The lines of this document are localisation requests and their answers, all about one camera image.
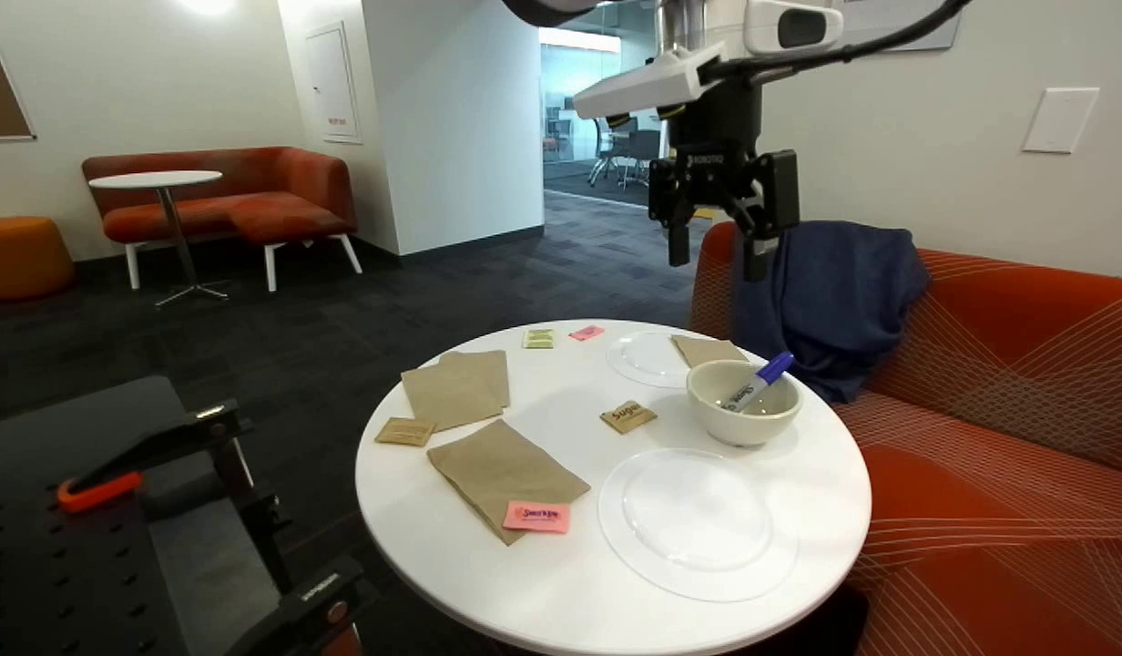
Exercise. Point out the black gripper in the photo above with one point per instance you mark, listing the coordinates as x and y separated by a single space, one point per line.
724 177

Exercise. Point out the marker with blue cap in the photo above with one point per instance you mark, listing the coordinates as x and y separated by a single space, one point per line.
775 367

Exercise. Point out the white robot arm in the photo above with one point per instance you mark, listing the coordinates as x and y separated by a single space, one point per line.
763 28

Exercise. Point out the white ceramic bowl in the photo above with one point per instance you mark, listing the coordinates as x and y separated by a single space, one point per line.
738 424

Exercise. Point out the dark blue cloth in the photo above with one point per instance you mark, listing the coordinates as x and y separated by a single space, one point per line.
840 304

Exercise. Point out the black office chair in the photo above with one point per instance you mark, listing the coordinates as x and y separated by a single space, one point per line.
628 152

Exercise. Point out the small clear plastic lid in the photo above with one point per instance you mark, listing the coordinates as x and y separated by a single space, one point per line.
648 362

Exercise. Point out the small notes at table edge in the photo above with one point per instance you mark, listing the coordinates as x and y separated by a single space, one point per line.
587 332

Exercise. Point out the small brown sugar packet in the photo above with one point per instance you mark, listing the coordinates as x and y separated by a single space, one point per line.
628 418

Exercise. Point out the large clear plastic lid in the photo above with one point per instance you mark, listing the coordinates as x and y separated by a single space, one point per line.
693 521

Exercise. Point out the folded brown paper napkin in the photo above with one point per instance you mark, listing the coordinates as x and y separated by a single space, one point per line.
456 387

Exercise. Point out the large brown paper napkin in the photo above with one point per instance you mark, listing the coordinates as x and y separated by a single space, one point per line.
500 474

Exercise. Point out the pink sweetener packet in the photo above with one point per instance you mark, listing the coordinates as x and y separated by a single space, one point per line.
538 517

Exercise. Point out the small brown napkin piece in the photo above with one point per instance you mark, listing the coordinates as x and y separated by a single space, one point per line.
404 430

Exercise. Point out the round white table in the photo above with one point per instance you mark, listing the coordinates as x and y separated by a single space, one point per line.
563 585

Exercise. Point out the orange patterned sofa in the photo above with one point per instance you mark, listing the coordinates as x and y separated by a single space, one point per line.
1022 487

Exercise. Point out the rust orange lounge sofa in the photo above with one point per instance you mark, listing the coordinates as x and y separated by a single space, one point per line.
282 193

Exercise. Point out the orange round ottoman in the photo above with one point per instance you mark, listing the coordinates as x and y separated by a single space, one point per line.
19 257

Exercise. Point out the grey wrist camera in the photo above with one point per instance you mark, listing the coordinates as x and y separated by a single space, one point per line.
638 90

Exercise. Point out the grey wall sign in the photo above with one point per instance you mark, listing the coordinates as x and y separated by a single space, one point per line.
911 31

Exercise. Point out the white wall plate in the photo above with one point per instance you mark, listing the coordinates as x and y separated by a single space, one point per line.
1063 118

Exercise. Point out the black metal bracket frame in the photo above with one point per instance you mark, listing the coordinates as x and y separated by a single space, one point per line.
239 466

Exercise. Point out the small white pedestal table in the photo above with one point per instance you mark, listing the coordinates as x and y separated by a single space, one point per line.
154 181

